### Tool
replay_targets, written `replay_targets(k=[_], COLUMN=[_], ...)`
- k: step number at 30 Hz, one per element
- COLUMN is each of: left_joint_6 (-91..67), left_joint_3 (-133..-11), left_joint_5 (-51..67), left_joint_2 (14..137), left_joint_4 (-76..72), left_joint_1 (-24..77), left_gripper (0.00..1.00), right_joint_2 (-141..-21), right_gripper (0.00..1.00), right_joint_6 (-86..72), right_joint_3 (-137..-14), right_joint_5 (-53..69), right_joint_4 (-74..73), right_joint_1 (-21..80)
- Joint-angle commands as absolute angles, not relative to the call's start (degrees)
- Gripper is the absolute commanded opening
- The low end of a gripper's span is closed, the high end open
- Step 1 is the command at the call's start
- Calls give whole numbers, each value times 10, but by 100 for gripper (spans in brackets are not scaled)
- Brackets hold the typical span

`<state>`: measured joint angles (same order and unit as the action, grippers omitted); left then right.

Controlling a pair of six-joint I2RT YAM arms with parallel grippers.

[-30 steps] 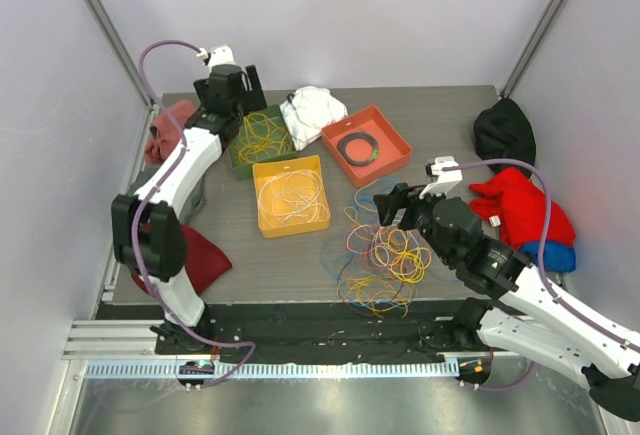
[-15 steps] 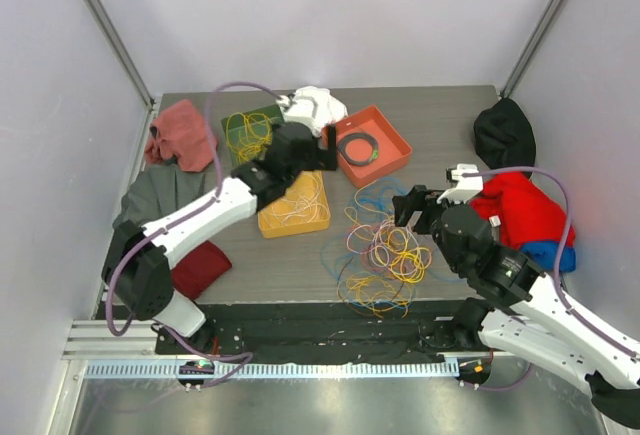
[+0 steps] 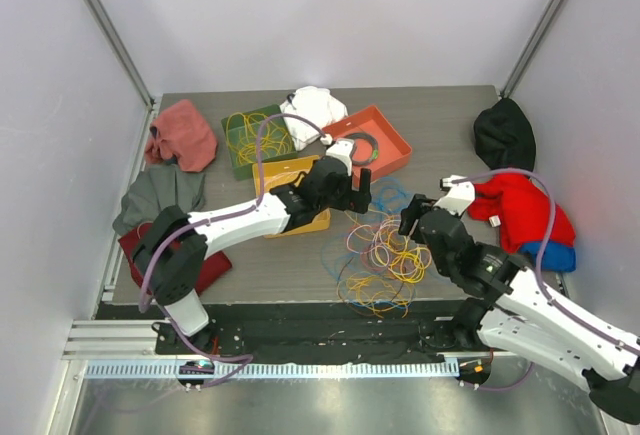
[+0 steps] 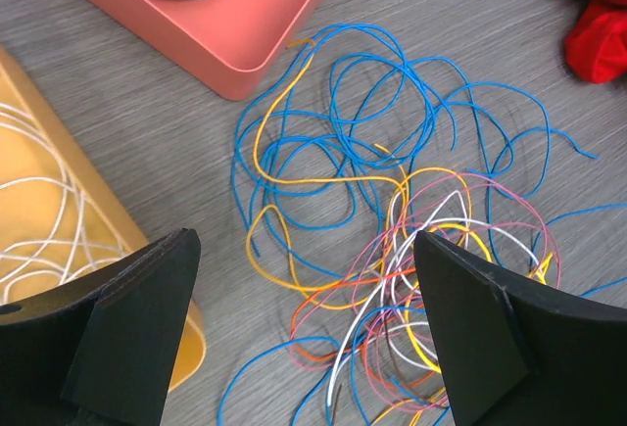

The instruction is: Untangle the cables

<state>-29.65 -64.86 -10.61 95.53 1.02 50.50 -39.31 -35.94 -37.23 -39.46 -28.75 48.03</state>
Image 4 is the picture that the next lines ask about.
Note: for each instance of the orange plastic tray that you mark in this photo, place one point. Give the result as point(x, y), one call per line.
point(229, 45)

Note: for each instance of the yellow plastic tray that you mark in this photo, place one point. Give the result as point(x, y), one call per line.
point(59, 218)

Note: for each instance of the red cloth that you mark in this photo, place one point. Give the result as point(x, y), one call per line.
point(595, 48)

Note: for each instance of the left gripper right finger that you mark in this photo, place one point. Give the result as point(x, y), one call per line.
point(513, 351)

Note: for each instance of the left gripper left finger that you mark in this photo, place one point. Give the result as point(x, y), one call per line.
point(100, 350)

